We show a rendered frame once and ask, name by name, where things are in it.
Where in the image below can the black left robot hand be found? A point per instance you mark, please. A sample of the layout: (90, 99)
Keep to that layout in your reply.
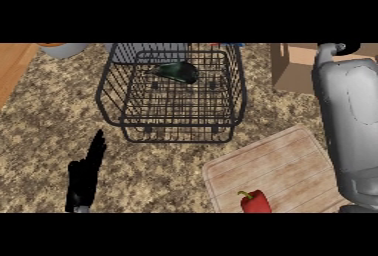
(83, 176)

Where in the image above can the brown wooden panel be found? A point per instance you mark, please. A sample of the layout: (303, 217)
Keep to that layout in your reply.
(12, 66)

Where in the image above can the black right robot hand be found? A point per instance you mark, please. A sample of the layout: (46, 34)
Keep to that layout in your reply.
(354, 49)

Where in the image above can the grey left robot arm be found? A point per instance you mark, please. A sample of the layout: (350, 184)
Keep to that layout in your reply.
(81, 209)

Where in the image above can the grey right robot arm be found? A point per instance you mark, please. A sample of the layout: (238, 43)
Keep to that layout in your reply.
(351, 126)

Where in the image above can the grey pot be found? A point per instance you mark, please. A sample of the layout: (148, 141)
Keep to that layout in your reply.
(64, 50)

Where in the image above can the pale wooden cutting board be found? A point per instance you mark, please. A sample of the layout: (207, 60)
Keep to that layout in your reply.
(281, 166)

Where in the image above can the red bell pepper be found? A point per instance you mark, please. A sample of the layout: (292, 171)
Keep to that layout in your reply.
(255, 202)

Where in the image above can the brown cardboard box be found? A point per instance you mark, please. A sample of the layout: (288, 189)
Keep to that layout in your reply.
(291, 71)

